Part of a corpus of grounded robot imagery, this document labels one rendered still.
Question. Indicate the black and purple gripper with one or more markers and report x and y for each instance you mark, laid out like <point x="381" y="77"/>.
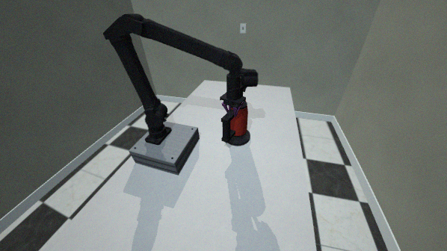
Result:
<point x="231" y="98"/>

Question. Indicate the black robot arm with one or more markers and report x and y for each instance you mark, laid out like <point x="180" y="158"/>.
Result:
<point x="119" y="36"/>

